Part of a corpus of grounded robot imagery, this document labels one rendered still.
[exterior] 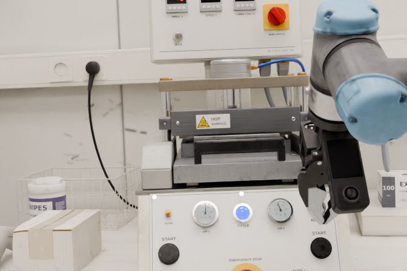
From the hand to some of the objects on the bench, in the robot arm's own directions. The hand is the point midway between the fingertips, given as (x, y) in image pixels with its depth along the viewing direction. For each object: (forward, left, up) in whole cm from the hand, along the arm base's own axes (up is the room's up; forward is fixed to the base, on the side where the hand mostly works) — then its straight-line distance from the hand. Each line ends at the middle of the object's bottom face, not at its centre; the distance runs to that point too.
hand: (324, 221), depth 95 cm
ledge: (+69, -41, -11) cm, 81 cm away
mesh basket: (+52, +72, -12) cm, 89 cm away
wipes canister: (+29, +67, -13) cm, 74 cm away
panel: (-4, +11, -13) cm, 18 cm away
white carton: (+65, -16, -6) cm, 67 cm away
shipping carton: (+15, +56, -14) cm, 59 cm away
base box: (+23, +18, -13) cm, 32 cm away
